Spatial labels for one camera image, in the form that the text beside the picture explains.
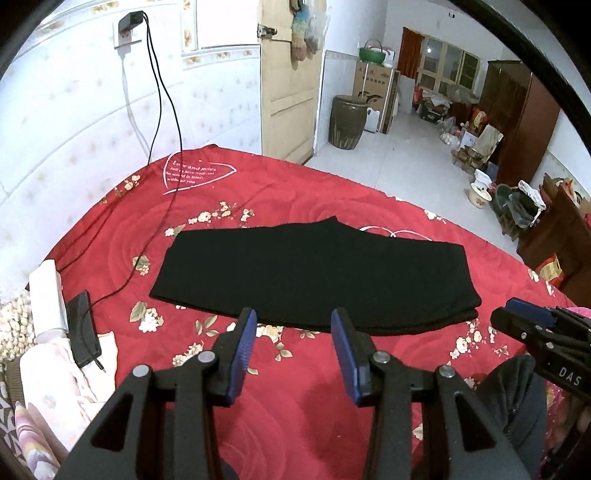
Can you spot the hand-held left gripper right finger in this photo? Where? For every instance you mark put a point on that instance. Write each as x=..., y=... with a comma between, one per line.
x=346, y=355

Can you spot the brown wooden wardrobe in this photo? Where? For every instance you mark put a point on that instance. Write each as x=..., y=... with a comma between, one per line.
x=517, y=120

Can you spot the cream enamel pot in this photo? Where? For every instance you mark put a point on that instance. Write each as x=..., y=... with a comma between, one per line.
x=480, y=191

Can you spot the red floral bedspread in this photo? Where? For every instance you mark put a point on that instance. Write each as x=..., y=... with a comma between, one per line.
x=286, y=406

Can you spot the white box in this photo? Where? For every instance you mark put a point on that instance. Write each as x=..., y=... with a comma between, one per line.
x=46, y=295

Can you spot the brown wooden cabinet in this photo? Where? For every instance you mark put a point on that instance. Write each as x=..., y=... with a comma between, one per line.
x=554, y=240

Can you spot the white wall socket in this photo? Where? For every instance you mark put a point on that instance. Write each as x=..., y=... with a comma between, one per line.
x=124, y=40

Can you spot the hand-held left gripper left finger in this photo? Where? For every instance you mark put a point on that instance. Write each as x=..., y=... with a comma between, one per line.
x=242, y=350

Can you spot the patterned quilt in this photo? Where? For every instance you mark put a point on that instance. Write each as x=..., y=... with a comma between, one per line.
x=27, y=438

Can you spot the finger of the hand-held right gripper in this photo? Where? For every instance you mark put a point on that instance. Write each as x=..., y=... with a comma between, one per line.
x=526, y=310
x=510, y=325

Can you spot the beige wooden door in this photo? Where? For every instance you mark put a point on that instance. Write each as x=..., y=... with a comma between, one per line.
x=288, y=92

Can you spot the framed window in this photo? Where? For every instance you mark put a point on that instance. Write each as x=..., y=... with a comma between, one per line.
x=450, y=64

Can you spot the white plastic jug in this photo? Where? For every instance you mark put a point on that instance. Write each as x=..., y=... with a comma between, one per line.
x=371, y=120

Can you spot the beaded pillow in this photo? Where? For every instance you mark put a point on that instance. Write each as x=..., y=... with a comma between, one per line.
x=14, y=323

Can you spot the black charger plug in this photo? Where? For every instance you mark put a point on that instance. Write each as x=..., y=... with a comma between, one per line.
x=131, y=23

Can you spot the black pants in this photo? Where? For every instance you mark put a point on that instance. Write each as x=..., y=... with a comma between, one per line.
x=314, y=272

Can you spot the black power bank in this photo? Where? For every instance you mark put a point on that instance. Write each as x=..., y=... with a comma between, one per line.
x=83, y=327

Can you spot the tall cardboard box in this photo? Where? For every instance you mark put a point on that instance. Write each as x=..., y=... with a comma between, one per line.
x=374, y=87

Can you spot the pink floral cloth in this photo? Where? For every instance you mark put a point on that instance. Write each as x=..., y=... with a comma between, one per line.
x=60, y=374

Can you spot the green basket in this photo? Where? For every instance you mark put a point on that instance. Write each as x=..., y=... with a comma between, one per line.
x=373, y=53

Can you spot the red curtain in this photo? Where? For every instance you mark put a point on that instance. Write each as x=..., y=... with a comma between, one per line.
x=408, y=50

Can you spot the brown ceramic jar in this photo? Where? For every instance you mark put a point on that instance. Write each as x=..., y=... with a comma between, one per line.
x=344, y=122

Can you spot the pile of household clutter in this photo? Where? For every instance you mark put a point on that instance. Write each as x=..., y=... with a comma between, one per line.
x=461, y=129

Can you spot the white plastic bag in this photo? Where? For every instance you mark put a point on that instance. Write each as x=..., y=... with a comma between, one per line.
x=531, y=191

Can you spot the dark green bag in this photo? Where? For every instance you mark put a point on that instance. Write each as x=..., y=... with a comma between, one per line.
x=512, y=210

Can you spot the hanging plastic bags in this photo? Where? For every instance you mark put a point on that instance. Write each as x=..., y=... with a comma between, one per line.
x=307, y=32

